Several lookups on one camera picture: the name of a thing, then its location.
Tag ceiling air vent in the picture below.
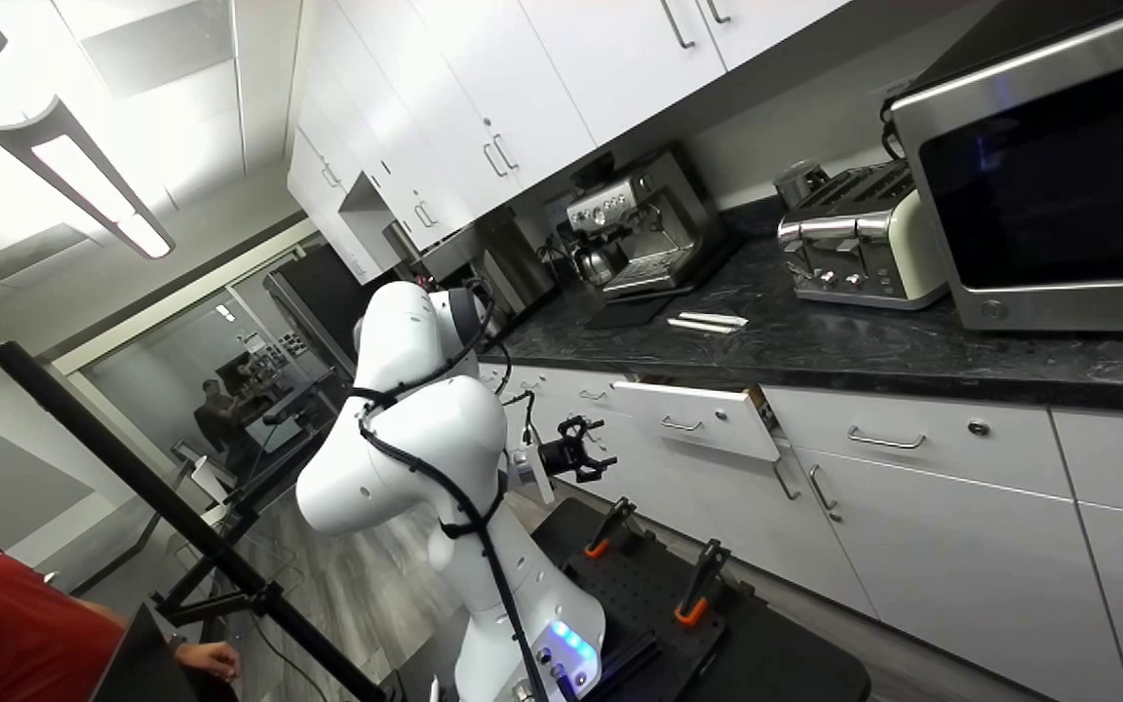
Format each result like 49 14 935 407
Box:
0 223 92 286

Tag black cable along robot arm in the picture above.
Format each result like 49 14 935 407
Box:
346 287 554 702

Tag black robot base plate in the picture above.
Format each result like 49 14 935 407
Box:
545 500 754 702

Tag black granite countertop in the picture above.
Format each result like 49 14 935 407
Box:
481 191 1123 420

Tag long ceiling light fixture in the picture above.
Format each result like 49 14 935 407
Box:
0 93 181 264

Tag stainless steel espresso machine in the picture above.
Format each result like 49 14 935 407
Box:
538 147 731 301

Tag wide white drawer with lock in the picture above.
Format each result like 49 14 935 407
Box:
762 381 1075 500

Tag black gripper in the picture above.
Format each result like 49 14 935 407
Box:
538 414 619 486

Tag small white drawer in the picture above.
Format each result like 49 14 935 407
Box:
506 368 636 452

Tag stainless steel microwave oven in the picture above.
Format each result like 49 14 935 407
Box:
883 0 1123 339

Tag black robot table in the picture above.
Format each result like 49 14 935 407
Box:
380 492 874 702

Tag bare hand of seated person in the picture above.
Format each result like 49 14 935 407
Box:
166 637 244 686

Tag white upper cabinets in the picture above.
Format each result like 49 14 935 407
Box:
285 0 850 287

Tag black laptop lid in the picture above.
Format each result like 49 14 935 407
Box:
88 602 202 702

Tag black clamp with orange handle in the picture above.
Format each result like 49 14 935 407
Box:
582 494 640 567
671 538 733 630

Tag white drawer without lock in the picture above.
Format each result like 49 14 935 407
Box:
604 375 786 466

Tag flat white strip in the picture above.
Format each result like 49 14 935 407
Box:
664 304 754 339

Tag wide white cabinet door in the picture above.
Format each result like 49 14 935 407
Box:
815 447 1123 702

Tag person in red shirt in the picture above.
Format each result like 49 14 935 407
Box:
0 533 134 702

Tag black tripod pole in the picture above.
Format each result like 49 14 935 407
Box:
0 339 389 702

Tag cream and chrome toaster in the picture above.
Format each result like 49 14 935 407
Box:
773 157 961 316

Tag white cabinet door with handle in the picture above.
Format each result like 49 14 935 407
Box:
611 431 874 616

